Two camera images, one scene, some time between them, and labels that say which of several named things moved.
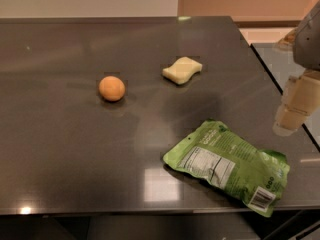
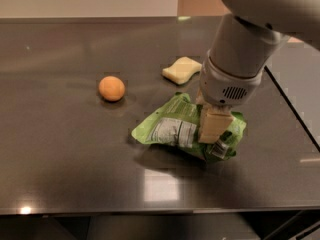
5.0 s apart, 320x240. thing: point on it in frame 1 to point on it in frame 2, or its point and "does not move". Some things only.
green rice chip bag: (224, 160) to (177, 123)
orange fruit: (112, 88) does not move
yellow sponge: (181, 70) does not move
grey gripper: (308, 45) to (224, 85)
